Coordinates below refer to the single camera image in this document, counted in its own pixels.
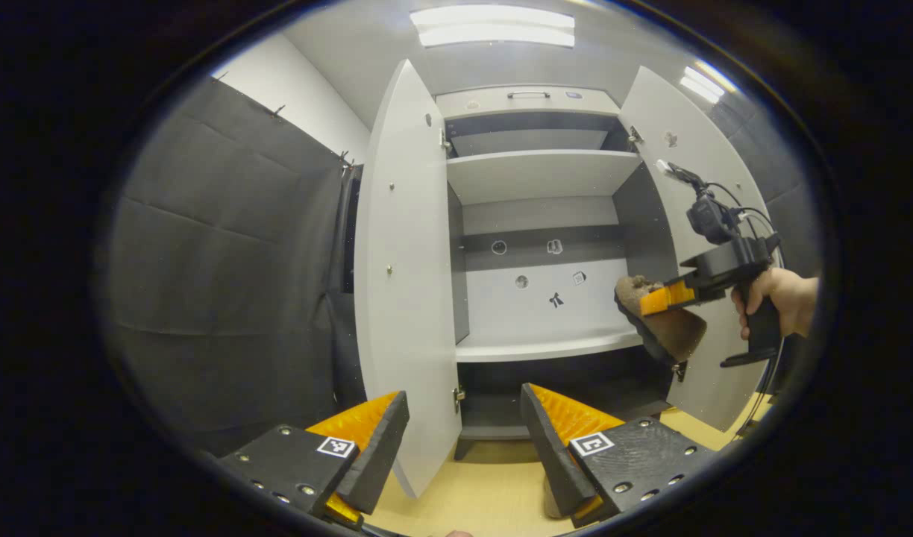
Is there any brown fuzzy shoe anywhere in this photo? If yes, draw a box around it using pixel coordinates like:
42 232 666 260
615 275 708 366

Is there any black cable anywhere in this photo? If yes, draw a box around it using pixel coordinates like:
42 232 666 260
706 181 789 437

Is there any grey cabinet drawer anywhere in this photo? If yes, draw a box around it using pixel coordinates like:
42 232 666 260
436 86 621 120

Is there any grey shoe cabinet door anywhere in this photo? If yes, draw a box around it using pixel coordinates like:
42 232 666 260
342 60 463 499
619 66 782 432

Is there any black backdrop cloth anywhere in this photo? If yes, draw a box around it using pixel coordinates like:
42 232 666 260
102 75 826 456

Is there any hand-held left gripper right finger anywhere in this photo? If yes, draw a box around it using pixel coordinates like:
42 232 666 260
520 383 718 527

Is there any small ceiling light panel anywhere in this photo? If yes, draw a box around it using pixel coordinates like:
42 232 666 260
680 66 726 104

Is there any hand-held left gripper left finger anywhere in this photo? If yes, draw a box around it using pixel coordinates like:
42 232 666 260
218 389 411 530

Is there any large ceiling light panel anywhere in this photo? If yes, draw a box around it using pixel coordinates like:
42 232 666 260
410 5 577 49

